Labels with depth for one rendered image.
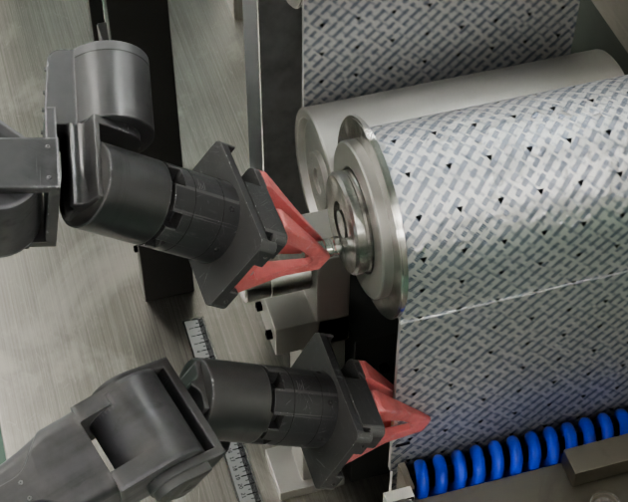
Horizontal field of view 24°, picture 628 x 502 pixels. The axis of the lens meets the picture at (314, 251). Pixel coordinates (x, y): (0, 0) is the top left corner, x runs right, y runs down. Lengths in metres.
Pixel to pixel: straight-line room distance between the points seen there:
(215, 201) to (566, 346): 0.32
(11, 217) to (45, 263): 0.60
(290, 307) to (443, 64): 0.24
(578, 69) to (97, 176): 0.45
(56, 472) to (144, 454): 0.06
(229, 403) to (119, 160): 0.20
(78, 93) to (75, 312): 0.53
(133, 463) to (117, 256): 0.56
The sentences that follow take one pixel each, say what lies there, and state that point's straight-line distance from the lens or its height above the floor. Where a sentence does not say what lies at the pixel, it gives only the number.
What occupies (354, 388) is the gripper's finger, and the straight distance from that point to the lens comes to 1.06.
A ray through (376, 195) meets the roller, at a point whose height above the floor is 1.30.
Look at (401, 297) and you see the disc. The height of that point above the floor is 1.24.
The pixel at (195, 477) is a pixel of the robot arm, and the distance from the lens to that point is 0.97.
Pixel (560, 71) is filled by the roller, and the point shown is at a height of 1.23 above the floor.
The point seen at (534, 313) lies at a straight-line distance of 1.07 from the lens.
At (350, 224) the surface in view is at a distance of 1.00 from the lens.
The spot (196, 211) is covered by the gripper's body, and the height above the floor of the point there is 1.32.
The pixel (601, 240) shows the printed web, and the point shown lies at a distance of 1.04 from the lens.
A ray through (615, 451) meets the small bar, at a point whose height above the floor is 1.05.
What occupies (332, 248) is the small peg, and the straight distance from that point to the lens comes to 1.03.
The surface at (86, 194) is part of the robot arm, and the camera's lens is 0.91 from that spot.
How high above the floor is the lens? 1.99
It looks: 47 degrees down
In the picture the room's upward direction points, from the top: straight up
